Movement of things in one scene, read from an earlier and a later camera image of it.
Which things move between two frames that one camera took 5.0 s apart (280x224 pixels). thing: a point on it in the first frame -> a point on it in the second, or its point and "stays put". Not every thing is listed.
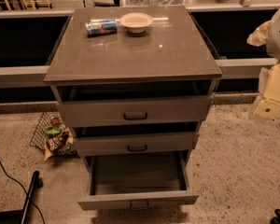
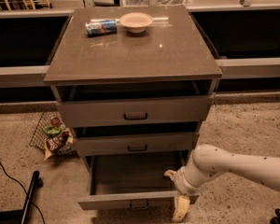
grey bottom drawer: [138, 180] stays put
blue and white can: [101, 28] stays put
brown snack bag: [60, 144] stays put
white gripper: [279, 37] -> [181, 181]
